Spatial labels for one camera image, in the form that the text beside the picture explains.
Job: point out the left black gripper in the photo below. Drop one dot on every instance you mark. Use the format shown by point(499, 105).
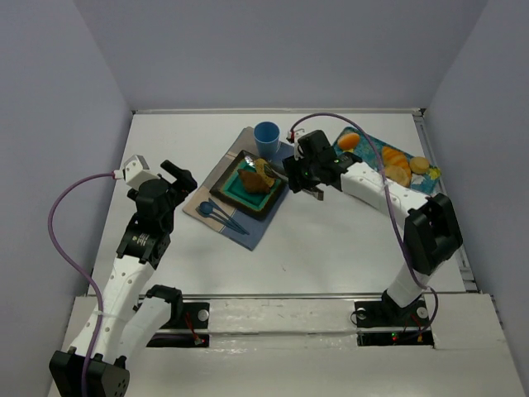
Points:
point(178, 179)

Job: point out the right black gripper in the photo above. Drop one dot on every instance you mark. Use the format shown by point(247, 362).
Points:
point(295, 174)

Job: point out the metal tongs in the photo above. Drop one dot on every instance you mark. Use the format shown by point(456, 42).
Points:
point(276, 172)

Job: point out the toasted baguette slice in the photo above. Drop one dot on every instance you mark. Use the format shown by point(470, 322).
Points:
point(262, 169)

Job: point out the dark brown croissant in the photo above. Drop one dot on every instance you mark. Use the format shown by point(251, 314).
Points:
point(252, 182)

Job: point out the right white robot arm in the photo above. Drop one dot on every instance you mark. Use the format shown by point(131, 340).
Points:
point(431, 233)

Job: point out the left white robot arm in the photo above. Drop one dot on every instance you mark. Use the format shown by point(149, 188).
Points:
point(122, 322)

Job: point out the blue plastic spoon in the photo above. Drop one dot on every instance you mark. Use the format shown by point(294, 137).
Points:
point(205, 207)

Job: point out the blue plastic cup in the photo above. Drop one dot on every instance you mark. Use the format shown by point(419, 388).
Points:
point(266, 135)

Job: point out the green square ceramic plate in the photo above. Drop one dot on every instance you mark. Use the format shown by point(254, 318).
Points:
point(229, 189)

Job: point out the blue plastic knife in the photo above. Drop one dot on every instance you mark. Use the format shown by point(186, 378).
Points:
point(223, 222)

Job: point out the round orange bun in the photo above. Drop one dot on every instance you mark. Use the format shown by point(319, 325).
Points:
point(348, 141)

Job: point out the golden croissant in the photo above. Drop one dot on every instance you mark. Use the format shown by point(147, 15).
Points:
point(391, 156)

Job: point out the pale bagel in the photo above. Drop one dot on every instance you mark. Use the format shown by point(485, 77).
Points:
point(397, 175)

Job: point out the small round pale bun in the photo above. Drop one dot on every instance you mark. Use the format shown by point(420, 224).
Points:
point(419, 165)

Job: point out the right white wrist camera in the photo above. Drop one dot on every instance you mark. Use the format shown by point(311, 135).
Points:
point(293, 137)

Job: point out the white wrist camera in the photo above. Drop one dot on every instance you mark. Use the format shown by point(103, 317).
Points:
point(136, 171)
point(293, 137)

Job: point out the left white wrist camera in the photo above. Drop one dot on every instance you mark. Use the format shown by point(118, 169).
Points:
point(136, 171)

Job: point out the aluminium front rail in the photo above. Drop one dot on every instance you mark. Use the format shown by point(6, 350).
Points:
point(284, 296)

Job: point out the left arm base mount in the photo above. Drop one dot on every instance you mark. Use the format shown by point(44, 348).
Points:
point(188, 321)

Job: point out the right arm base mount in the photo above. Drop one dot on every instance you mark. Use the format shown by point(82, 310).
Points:
point(382, 323)

